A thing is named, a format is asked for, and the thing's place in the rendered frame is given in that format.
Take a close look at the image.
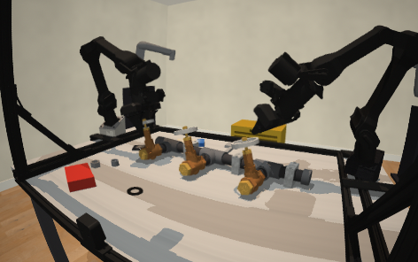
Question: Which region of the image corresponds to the red block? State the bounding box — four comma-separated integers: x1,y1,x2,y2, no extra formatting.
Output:
65,163,96,192

